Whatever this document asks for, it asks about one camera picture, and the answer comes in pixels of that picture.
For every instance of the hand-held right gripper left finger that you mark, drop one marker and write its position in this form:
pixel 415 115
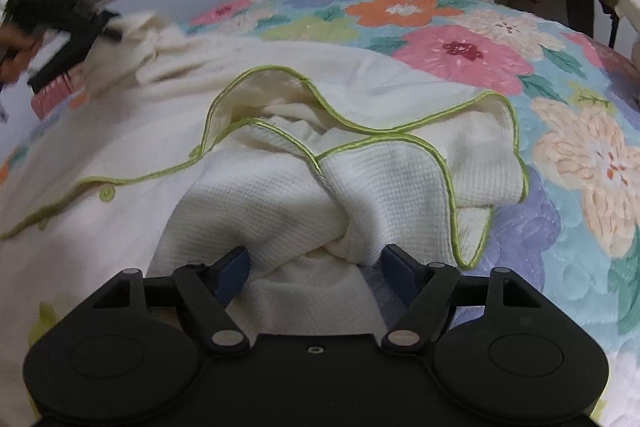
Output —
pixel 234 274

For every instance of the floral quilt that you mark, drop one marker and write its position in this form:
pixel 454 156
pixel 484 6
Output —
pixel 575 167

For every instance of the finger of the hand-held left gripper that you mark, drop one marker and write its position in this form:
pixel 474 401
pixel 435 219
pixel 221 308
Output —
pixel 109 27
pixel 55 74

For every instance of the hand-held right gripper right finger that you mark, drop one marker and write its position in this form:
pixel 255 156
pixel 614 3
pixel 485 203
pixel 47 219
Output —
pixel 400 274

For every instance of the cream garment with green trim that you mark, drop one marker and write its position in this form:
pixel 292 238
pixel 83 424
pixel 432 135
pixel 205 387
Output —
pixel 250 187

